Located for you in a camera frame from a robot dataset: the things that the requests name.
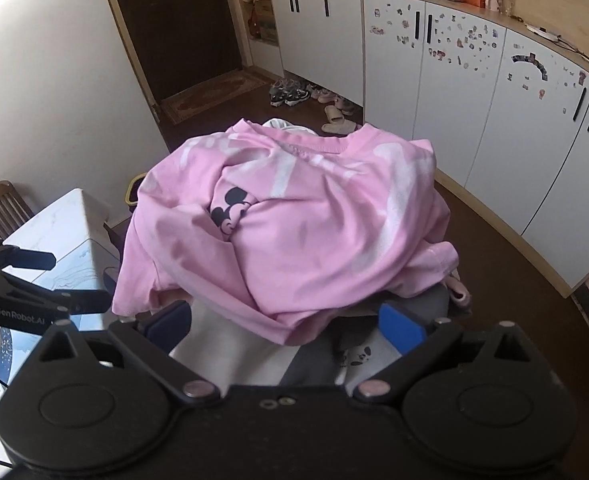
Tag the brown door mat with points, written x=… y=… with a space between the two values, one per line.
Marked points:
x=201 y=97

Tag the pink Mickey t-shirt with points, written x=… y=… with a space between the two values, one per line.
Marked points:
x=279 y=230

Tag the pink slippers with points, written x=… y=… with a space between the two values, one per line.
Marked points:
x=340 y=112

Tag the grey white panda garment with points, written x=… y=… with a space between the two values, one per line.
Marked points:
x=350 y=349

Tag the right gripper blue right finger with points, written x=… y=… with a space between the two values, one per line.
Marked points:
x=406 y=327

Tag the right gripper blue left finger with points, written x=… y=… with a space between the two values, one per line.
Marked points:
x=167 y=327

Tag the dark brown entrance door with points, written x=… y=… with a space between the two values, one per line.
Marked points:
x=174 y=45

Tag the white cabinet row with stickers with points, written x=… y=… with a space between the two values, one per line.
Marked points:
x=508 y=117

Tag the wooden chair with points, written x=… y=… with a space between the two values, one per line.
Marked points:
x=14 y=212

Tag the grey black sneakers pair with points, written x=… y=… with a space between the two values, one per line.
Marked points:
x=288 y=92

